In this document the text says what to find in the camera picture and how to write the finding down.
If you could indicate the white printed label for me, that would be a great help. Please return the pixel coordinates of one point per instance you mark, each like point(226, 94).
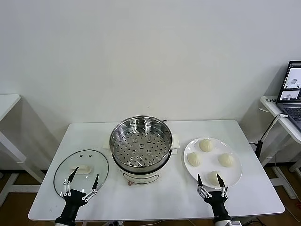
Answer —
point(271, 99)

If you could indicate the white side table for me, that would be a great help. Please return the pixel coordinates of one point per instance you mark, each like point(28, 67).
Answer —
point(270, 106)
point(7, 103)

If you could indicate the grey laptop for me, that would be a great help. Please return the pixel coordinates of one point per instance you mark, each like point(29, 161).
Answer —
point(291, 80)

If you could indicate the stainless steel inner pot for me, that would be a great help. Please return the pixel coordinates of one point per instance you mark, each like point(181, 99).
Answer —
point(141, 153)

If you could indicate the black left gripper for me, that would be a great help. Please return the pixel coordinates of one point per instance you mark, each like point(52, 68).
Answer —
point(73, 202)

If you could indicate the steel steamer pot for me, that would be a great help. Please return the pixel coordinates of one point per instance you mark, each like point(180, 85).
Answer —
point(141, 176)

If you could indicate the white round plate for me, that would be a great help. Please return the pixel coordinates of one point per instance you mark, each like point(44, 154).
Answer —
point(211, 162)

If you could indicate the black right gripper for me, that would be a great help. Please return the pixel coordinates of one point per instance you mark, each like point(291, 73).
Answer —
point(217, 203)

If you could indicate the white steamed baozi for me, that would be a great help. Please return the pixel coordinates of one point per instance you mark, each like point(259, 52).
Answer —
point(226, 160)
point(206, 145)
point(212, 179)
point(195, 159)

